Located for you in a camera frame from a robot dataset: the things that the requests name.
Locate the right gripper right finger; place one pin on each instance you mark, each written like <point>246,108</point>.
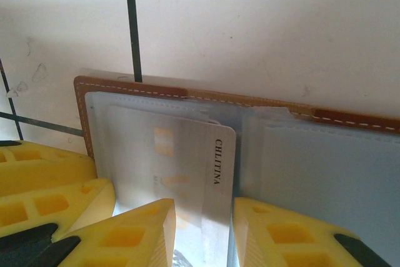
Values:
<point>297,242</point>

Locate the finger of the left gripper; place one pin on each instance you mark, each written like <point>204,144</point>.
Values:
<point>47,160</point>
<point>62,204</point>

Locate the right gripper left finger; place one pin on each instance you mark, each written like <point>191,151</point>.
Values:
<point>131,239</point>

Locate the brown leather card holder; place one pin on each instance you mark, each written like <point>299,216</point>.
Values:
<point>328,185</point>

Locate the white CHLITINA card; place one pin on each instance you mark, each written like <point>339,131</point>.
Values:
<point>223,160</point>

